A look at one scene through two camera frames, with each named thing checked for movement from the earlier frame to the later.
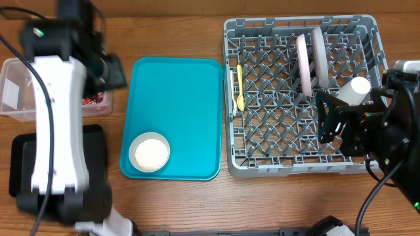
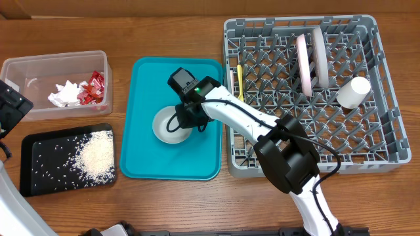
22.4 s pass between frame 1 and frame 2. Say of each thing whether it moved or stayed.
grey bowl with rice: moved
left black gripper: moved
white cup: stayed
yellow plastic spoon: stayed
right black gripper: moved
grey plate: stayed
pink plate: stayed
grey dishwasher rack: stayed
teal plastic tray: stayed
